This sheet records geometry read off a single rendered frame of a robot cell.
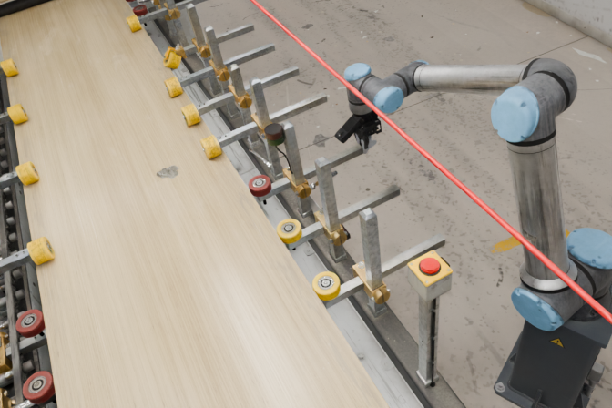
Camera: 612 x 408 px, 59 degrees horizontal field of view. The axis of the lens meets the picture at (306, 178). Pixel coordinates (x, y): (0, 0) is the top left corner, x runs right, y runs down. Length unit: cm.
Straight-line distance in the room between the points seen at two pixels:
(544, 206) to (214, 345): 93
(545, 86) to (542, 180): 23
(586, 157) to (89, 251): 260
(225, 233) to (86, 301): 46
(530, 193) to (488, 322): 122
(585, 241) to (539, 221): 30
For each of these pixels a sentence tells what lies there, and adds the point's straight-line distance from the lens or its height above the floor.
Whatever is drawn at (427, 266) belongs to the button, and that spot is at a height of 123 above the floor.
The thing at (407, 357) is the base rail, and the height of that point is 70.
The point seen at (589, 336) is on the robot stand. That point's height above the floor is 60.
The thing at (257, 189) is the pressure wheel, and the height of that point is 91.
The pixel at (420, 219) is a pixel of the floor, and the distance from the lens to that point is 291.
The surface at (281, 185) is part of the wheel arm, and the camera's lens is 193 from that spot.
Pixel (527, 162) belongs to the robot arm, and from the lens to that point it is 139.
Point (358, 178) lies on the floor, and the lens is 315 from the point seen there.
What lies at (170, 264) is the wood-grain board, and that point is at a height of 90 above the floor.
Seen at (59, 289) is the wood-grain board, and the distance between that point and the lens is 188.
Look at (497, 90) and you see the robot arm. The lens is 156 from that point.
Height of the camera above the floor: 219
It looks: 43 degrees down
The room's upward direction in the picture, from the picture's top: 11 degrees counter-clockwise
